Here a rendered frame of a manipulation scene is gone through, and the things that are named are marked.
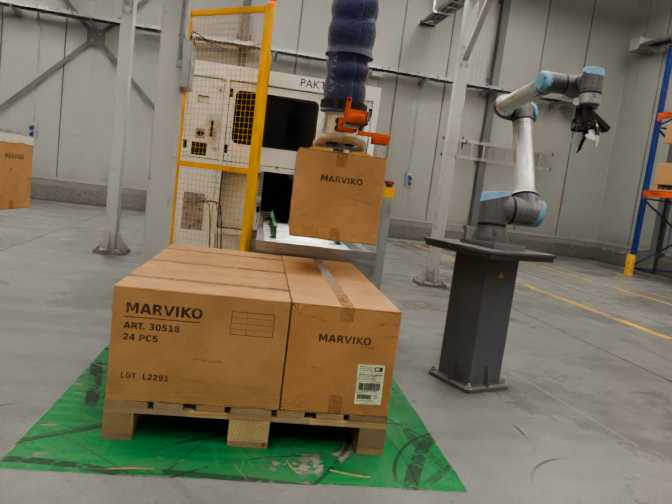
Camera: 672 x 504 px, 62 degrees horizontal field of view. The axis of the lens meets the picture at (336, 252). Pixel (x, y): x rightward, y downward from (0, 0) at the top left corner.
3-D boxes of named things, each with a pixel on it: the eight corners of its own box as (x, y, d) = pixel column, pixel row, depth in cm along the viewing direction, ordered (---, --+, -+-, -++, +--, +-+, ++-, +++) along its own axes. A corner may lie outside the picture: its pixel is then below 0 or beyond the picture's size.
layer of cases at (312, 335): (165, 315, 310) (171, 243, 305) (342, 330, 324) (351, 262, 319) (104, 399, 192) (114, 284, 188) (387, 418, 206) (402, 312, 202)
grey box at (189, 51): (184, 91, 382) (188, 46, 379) (192, 92, 383) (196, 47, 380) (180, 86, 363) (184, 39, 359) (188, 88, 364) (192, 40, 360)
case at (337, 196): (288, 224, 313) (296, 152, 309) (358, 232, 318) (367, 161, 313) (289, 235, 254) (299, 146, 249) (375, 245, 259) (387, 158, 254)
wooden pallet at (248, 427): (162, 340, 312) (164, 314, 310) (339, 354, 326) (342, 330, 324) (100, 439, 194) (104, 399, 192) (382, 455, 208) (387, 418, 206)
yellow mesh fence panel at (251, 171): (153, 289, 435) (178, 8, 411) (163, 288, 444) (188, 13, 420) (239, 313, 392) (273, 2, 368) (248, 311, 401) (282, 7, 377)
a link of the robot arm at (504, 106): (487, 98, 321) (545, 64, 254) (508, 101, 323) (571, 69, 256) (484, 118, 322) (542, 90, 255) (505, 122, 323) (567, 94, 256)
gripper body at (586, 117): (570, 132, 253) (573, 105, 253) (587, 135, 255) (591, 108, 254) (579, 129, 246) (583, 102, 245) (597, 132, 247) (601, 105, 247)
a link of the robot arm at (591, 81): (597, 72, 255) (610, 66, 245) (593, 99, 256) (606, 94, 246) (577, 68, 254) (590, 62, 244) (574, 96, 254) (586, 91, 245)
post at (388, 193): (364, 328, 396) (383, 186, 384) (373, 329, 397) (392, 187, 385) (365, 330, 389) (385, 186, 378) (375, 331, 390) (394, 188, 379)
